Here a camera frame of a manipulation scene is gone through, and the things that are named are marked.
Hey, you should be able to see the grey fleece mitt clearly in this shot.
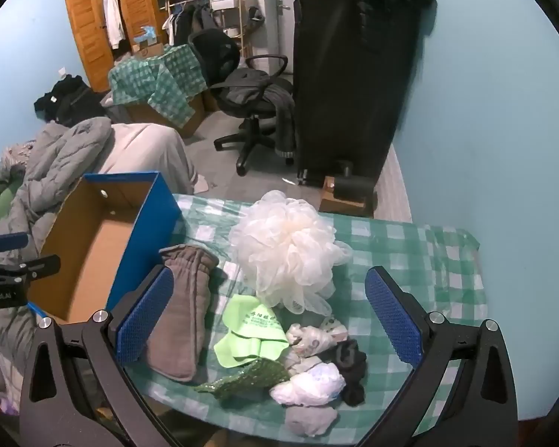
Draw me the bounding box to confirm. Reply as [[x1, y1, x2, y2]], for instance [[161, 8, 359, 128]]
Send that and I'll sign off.
[[145, 244, 219, 383]]

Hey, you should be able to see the black sock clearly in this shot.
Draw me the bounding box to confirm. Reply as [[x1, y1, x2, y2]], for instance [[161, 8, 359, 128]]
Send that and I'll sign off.
[[329, 339, 367, 407]]

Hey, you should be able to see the printed white plastic bag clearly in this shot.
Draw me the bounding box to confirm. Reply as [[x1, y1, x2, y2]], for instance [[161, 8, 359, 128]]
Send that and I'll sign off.
[[285, 317, 348, 358]]

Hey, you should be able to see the lime green microfibre cloth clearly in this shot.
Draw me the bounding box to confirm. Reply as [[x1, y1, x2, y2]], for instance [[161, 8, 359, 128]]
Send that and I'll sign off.
[[214, 295, 290, 368]]

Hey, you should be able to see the grey soft pouch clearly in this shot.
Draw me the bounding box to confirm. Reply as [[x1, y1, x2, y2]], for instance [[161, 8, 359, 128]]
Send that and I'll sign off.
[[285, 407, 338, 437]]

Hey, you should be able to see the green glittery scrub cloth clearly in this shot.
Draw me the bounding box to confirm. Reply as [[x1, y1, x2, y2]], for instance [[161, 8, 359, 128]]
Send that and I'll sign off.
[[194, 358, 290, 400]]

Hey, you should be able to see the white mesh bath pouf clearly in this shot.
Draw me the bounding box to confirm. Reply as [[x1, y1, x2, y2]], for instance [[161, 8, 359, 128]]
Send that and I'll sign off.
[[228, 190, 353, 317]]

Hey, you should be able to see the blue cardboard box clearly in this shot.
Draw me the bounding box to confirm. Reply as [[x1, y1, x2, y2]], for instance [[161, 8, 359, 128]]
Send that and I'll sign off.
[[28, 172, 180, 324]]

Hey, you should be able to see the grey puffer duvet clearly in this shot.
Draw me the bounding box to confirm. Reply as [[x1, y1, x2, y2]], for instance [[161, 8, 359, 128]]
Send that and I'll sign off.
[[0, 117, 112, 373]]

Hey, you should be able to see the black clothes pile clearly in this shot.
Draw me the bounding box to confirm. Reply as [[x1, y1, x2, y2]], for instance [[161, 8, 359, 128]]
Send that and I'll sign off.
[[34, 74, 106, 128]]

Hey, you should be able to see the beige bed mattress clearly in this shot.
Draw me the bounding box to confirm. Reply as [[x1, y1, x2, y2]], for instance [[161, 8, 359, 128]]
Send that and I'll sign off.
[[94, 123, 209, 195]]

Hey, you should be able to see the checkered cloth on boxes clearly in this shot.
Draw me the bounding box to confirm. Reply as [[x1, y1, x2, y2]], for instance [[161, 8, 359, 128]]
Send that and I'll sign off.
[[108, 44, 207, 129]]

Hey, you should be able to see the wooden wardrobe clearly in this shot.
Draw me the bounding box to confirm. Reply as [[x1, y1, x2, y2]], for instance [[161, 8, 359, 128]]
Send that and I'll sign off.
[[63, 0, 174, 94]]

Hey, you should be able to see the black office chair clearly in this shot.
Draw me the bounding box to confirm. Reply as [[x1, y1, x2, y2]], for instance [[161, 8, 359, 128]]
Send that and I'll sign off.
[[189, 28, 297, 177]]

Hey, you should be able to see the clothes rail with garments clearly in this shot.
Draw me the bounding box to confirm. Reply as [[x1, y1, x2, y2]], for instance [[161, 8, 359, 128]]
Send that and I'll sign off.
[[157, 0, 264, 58]]

